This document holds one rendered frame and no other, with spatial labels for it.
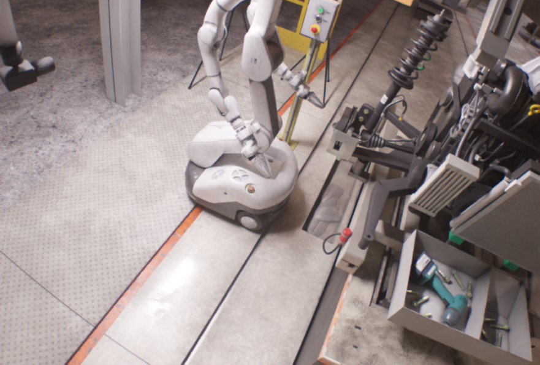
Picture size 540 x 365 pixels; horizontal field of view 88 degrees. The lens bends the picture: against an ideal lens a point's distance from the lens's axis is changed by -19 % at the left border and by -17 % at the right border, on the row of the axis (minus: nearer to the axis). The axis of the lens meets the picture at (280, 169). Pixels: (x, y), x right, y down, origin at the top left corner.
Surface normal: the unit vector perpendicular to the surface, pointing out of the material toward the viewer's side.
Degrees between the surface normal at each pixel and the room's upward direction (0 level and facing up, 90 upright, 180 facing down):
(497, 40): 57
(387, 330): 0
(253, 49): 89
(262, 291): 0
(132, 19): 90
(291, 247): 0
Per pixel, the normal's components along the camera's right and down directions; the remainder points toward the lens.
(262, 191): 0.40, -0.14
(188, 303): 0.22, -0.70
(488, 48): -0.21, 0.11
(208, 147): -0.33, 0.58
